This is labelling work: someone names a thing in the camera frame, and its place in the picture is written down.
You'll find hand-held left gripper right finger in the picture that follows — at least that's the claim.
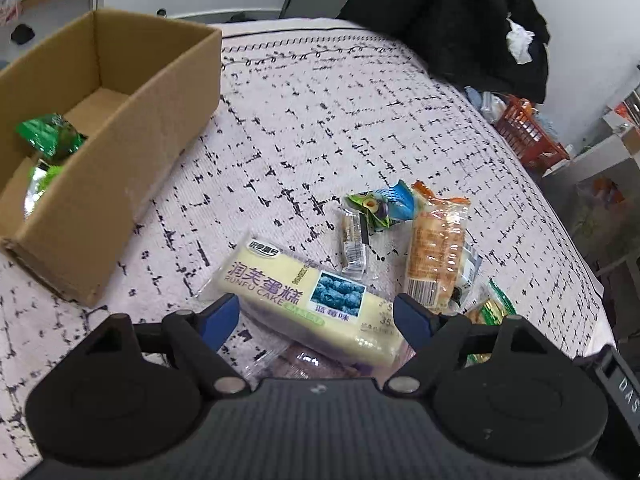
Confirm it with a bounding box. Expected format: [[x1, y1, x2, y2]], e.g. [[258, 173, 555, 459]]
[[382, 293, 552, 397]]

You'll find brown cardboard box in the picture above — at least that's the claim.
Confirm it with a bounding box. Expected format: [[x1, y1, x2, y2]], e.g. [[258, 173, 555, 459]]
[[0, 7, 223, 308]]

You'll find clear snack bar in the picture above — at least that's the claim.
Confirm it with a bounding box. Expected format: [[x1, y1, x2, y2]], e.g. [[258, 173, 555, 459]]
[[341, 208, 371, 276]]

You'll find white crumpled cloth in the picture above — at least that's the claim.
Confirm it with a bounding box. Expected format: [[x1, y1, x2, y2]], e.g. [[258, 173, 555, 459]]
[[505, 17, 537, 65]]

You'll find white desk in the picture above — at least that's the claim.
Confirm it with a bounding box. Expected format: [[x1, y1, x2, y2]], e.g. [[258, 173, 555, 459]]
[[542, 107, 640, 196]]

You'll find yellow cake packet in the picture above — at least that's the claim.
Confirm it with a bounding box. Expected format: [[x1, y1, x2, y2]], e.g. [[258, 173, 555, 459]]
[[197, 232, 408, 368]]

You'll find silver green snack packet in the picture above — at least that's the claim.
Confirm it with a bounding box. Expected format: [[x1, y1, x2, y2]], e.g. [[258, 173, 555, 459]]
[[22, 157, 68, 223]]

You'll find orange plastic basket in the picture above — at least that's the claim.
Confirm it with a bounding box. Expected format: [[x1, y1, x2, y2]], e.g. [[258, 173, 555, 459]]
[[494, 94, 572, 171]]

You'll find light blue cloth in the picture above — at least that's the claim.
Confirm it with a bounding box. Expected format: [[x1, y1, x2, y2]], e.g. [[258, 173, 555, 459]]
[[464, 86, 507, 123]]

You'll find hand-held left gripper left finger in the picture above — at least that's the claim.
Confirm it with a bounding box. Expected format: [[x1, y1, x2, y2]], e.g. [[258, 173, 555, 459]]
[[86, 292, 252, 399]]

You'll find pink translucent snack packet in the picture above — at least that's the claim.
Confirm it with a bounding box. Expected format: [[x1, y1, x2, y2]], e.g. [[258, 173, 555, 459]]
[[235, 327, 416, 383]]

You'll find green yellow snack packet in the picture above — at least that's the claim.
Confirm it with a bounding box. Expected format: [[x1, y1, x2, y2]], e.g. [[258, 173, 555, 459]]
[[462, 280, 518, 367]]

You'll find black hanging coat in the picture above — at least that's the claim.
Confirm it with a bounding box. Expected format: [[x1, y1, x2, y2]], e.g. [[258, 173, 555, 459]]
[[337, 0, 551, 103]]

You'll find orange bread packet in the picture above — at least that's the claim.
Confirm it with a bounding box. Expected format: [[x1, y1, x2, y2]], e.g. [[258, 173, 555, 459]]
[[402, 181, 472, 312]]

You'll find blue green snack packet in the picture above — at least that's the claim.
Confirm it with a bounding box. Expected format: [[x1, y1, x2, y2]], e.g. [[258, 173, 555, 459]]
[[345, 179, 418, 232]]

